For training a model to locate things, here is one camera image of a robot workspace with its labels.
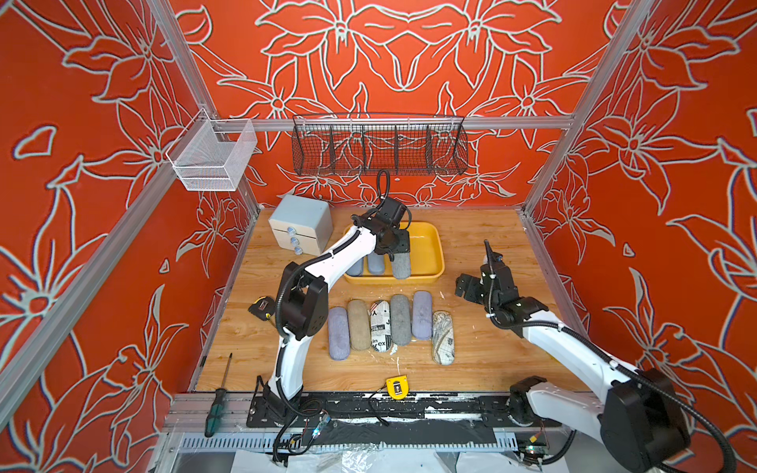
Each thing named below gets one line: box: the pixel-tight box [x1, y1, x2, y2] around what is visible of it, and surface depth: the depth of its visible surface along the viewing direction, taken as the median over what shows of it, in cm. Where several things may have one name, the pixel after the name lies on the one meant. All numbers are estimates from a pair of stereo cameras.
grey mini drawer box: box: [268, 194, 335, 256], surface depth 100 cm
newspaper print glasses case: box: [370, 300, 393, 353], surface depth 86 cm
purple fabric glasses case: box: [328, 307, 351, 361], surface depth 85 cm
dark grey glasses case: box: [390, 293, 413, 347], surface depth 87 cm
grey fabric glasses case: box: [392, 252, 411, 280], surface depth 90 cm
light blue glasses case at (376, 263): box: [367, 251, 385, 275], surface depth 100 cm
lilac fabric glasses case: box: [412, 290, 433, 340], surface depth 88 cm
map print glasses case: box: [431, 310, 456, 366], surface depth 84 cm
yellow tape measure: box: [385, 374, 410, 402], surface depth 77 cm
